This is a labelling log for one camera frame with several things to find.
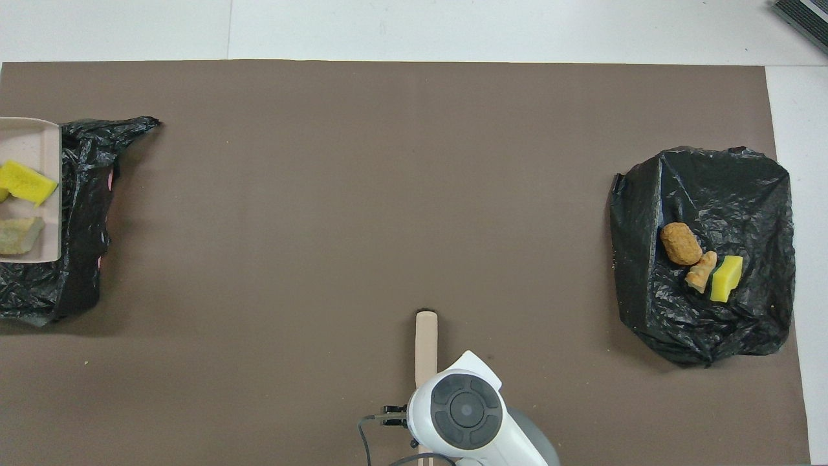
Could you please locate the brown oval bread roll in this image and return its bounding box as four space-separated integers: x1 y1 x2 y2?
660 222 703 266

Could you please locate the orange bread piece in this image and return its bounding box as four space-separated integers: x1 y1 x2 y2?
685 250 718 294

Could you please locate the green and yellow sponge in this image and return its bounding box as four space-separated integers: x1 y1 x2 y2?
710 255 744 304

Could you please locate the large beige sponge chunk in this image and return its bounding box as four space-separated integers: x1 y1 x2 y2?
0 217 46 255

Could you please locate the yellow sponge wedge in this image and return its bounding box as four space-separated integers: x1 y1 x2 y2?
0 160 59 206

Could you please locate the beige plastic dustpan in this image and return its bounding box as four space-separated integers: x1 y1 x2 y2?
0 117 63 263

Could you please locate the black bag covered bin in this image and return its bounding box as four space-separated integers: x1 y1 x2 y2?
609 146 795 368

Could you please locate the pink plastic bin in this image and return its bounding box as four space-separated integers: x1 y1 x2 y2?
96 168 116 270

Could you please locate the brown table mat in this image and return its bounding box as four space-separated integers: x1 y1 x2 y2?
0 60 811 466

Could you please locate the black bag with loose corner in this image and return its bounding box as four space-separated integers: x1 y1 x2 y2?
0 116 162 327

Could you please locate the dark grey ribbed object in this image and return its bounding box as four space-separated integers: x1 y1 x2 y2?
772 0 828 56

